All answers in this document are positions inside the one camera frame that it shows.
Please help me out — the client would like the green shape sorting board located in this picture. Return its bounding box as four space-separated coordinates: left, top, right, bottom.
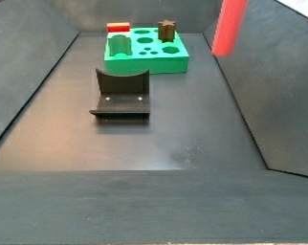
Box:
105 28 189 75

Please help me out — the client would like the red rectangular block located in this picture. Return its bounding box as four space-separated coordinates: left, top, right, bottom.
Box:
108 22 131 33

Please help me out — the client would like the black curved stand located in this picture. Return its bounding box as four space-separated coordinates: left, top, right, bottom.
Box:
89 70 151 117

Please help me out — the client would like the brown star peg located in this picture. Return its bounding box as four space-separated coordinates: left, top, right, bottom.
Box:
159 20 176 42

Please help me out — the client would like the green arch peg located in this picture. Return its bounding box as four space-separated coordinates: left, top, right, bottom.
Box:
108 34 133 56

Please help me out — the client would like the red oval cylinder peg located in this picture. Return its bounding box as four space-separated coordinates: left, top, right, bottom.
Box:
212 0 249 56

